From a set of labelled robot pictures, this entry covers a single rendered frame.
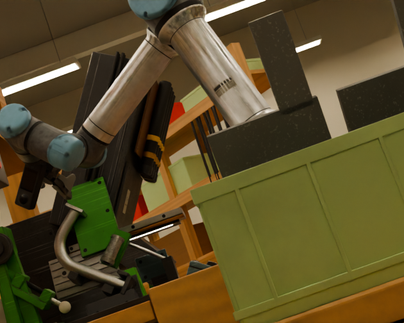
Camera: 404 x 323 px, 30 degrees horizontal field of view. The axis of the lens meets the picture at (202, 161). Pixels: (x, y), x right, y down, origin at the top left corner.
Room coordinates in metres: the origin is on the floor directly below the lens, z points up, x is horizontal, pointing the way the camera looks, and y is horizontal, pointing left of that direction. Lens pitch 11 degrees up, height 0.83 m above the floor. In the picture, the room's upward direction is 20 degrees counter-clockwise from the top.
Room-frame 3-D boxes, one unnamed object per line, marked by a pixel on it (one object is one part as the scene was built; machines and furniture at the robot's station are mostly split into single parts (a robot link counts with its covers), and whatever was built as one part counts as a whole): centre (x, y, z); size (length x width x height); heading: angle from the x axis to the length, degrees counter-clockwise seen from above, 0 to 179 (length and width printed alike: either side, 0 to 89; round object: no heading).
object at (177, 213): (2.23, 0.30, 1.11); 0.39 x 0.16 x 0.03; 91
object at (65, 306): (1.77, 0.43, 0.96); 0.06 x 0.03 x 0.06; 91
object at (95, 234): (2.07, 0.33, 1.17); 0.13 x 0.12 x 0.20; 1
